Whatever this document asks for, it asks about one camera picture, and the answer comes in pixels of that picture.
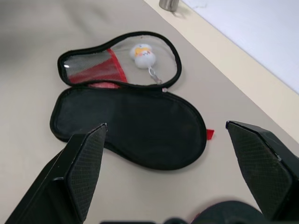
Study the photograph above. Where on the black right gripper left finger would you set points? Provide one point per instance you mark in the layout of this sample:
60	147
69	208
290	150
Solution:
77	168

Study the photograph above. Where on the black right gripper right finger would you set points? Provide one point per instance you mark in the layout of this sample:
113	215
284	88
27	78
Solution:
261	168

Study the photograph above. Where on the small metal watering can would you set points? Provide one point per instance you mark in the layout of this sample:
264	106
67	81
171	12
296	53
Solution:
167	3

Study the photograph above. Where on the dark rounded object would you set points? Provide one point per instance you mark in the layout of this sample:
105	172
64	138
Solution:
229	211

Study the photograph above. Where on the black and red paddle case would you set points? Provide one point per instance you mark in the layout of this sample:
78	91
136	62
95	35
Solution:
130	121

